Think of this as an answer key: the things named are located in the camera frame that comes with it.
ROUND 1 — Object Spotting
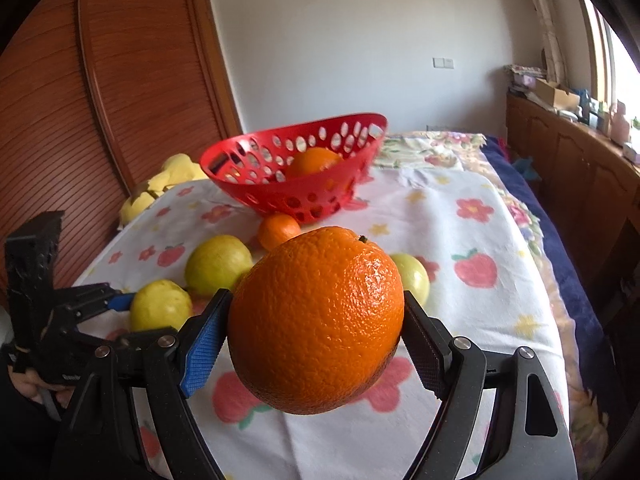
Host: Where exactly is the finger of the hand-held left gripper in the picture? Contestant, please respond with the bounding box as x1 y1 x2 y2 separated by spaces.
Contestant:
75 326 181 361
52 282 137 322

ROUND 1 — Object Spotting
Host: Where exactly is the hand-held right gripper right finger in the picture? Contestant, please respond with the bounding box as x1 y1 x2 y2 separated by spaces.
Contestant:
399 290 581 480

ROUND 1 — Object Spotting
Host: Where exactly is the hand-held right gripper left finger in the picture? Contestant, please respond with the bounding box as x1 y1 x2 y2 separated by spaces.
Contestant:
50 287 236 480

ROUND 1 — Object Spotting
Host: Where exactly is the yellow-green round fruit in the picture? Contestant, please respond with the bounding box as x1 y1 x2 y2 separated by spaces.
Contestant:
184 235 254 297
130 280 194 332
387 253 431 306

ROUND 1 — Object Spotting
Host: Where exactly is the large orange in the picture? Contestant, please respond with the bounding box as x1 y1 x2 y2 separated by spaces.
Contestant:
227 226 405 415

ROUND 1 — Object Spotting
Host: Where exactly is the small tangerine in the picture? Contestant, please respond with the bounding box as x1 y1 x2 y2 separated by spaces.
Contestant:
257 212 302 252

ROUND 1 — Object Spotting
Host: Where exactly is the red perforated plastic basket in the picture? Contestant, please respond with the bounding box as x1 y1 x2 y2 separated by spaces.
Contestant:
199 112 389 224

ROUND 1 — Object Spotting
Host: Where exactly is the person's left hand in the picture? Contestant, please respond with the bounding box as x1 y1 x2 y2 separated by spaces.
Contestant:
7 362 76 410

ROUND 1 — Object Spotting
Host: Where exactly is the white flower-print blanket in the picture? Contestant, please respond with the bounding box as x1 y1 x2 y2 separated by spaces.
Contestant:
70 160 571 480

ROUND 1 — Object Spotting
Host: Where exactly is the yellow plush toy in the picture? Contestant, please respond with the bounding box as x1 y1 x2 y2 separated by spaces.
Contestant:
118 153 208 226

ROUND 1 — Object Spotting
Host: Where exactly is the dark blue blanket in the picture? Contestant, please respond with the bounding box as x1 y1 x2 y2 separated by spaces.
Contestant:
482 135 621 411

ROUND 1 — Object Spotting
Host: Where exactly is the brown wooden wardrobe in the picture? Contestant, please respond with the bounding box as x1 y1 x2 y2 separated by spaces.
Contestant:
0 0 246 311

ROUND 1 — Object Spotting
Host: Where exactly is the cream floral bedsheet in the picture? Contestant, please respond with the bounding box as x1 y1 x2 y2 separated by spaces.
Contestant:
370 132 616 461

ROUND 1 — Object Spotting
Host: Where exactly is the teal cloth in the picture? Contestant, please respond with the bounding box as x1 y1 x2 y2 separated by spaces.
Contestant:
512 156 543 181

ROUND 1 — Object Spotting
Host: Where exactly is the brown wooden cabinet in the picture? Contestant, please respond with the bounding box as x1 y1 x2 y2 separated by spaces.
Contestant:
505 90 640 311

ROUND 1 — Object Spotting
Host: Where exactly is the open cardboard box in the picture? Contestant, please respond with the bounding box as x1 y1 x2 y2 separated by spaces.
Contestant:
535 79 581 111

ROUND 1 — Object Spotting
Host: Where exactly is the pile of papers and boxes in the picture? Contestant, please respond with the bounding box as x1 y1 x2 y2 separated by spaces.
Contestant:
506 64 547 92

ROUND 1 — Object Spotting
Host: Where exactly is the group of small bottles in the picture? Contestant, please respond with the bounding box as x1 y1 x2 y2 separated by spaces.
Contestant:
579 89 612 131

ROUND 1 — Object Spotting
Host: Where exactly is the window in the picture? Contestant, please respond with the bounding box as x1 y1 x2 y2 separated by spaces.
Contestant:
575 0 640 116

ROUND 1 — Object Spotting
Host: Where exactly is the patterned beige curtain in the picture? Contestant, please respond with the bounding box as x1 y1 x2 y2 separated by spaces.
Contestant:
510 0 568 83

